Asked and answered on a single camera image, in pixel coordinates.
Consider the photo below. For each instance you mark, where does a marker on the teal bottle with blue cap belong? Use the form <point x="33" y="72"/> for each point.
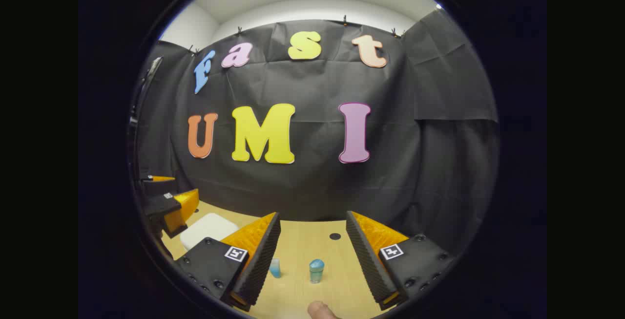
<point x="316" y="272"/>

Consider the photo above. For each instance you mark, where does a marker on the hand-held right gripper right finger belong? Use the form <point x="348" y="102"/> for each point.
<point x="371" y="265"/>

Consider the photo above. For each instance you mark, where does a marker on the blue white skin care tube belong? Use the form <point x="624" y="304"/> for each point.
<point x="276" y="269"/>

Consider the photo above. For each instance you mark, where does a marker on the white suitcase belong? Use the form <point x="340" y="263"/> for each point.
<point x="207" y="228"/>

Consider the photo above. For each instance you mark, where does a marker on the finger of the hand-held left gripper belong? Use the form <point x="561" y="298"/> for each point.
<point x="158" y="187"/>
<point x="161" y="205"/>

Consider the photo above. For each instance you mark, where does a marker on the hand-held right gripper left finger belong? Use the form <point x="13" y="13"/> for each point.
<point x="260" y="263"/>

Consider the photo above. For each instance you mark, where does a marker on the black backdrop cloth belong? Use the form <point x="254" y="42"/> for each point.
<point x="302" y="187"/>

